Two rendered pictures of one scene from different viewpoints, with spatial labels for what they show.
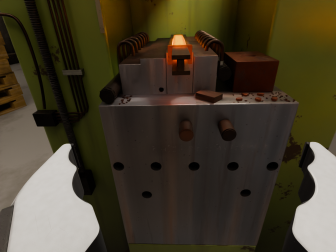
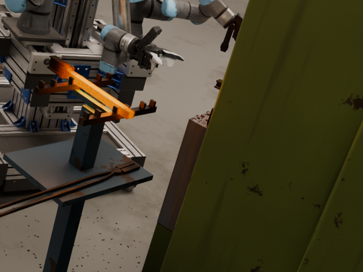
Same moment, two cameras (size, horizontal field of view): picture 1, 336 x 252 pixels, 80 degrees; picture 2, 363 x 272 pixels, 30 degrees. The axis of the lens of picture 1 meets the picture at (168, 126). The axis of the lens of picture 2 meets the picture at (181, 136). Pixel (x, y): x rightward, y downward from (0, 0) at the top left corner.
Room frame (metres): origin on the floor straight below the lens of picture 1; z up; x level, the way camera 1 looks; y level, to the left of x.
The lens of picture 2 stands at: (1.23, -2.26, 1.83)
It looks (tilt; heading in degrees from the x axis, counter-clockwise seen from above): 24 degrees down; 114
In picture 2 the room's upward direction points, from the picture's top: 17 degrees clockwise
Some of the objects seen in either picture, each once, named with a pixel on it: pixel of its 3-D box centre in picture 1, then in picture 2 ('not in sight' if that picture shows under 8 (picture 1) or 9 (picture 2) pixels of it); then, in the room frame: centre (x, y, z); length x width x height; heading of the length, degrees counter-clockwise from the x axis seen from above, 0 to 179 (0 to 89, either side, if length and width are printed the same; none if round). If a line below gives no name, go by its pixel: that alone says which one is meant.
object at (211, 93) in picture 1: (208, 95); not in sight; (0.38, -0.08, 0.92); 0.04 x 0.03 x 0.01; 44
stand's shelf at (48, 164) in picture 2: not in sight; (80, 167); (0.17, -0.59, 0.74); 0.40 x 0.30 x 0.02; 80
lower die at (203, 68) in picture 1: (170, 56); not in sight; (0.63, -0.02, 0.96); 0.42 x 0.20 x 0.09; 177
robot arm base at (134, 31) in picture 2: not in sight; (129, 26); (-0.45, 0.52, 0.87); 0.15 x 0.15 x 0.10
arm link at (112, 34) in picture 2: not in sight; (115, 37); (-0.19, 0.01, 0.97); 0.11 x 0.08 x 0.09; 177
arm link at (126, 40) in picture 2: not in sight; (129, 44); (-0.11, 0.00, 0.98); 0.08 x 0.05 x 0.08; 87
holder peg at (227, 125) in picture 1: (226, 130); not in sight; (0.33, -0.11, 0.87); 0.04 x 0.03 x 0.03; 177
